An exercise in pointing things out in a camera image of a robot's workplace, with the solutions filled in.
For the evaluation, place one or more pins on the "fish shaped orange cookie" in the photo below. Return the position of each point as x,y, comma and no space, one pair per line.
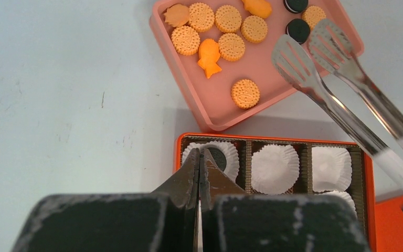
261,8
209,54

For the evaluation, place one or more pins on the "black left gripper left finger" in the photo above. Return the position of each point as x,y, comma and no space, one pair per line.
177,227

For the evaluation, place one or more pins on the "orange cookie tin box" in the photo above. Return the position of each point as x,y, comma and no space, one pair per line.
359,195

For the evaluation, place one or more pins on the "metal serving tongs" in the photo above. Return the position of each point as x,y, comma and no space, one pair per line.
326,69

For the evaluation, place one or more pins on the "white paper cup back-right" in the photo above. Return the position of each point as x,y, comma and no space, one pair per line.
331,169

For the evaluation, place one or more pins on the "round orange cookie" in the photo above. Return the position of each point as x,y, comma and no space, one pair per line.
185,40
228,19
245,93
201,17
313,15
231,46
254,29

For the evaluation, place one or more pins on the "white paper cup back-middle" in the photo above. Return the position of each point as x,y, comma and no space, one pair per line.
274,169

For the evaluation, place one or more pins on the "flower shaped orange cookie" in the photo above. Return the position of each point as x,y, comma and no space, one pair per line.
177,15

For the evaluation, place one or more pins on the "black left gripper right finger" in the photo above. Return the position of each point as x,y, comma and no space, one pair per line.
215,185

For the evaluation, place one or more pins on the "pink cookie tray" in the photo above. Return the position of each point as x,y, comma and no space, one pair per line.
209,99

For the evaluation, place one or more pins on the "black sandwich cookie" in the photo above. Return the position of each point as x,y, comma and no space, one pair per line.
296,6
219,158
299,30

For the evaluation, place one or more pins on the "white paper cup back-left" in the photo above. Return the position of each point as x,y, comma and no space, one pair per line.
229,150

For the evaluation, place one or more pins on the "orange tin lid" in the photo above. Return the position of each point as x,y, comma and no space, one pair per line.
389,224

